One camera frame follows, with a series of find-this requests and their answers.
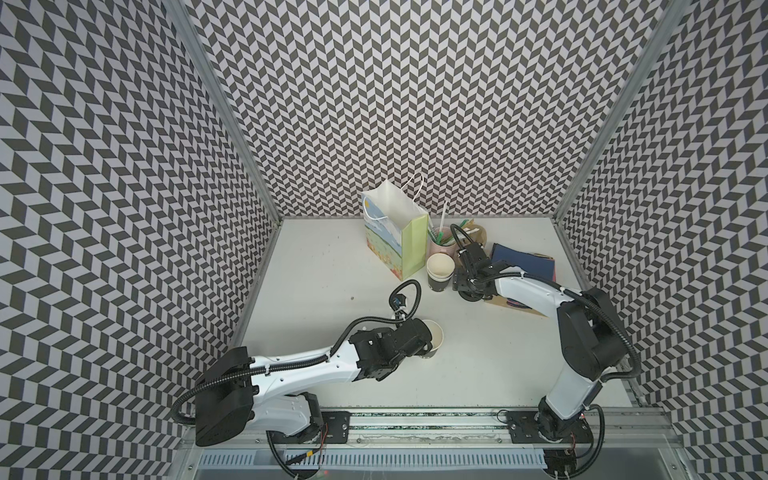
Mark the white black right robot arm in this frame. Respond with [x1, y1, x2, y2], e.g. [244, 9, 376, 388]
[454, 242, 642, 443]

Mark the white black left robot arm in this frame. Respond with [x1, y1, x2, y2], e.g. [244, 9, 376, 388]
[170, 315, 434, 447]

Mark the stack of black paper cups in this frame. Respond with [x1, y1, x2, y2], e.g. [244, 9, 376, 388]
[426, 253, 456, 292]

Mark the brown cardboard box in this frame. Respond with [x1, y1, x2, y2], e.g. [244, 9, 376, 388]
[486, 296, 543, 317]

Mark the stack of brown cup carriers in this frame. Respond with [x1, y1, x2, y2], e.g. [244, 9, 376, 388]
[453, 220, 487, 264]

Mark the pink metal bucket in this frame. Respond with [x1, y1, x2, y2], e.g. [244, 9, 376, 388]
[427, 227, 457, 257]

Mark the white wrapped straw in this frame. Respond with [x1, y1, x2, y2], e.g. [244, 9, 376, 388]
[439, 200, 448, 236]

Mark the dark blue napkin stack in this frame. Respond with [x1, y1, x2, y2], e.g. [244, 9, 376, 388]
[491, 243, 556, 281]

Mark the illustrated green paper gift bag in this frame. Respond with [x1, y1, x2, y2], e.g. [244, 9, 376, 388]
[361, 179, 429, 280]

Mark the aluminium front rail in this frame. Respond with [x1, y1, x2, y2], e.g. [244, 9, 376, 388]
[185, 406, 679, 448]

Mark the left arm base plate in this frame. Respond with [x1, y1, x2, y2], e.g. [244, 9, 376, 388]
[297, 410, 351, 445]

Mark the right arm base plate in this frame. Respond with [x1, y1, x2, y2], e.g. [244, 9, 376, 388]
[505, 410, 595, 448]

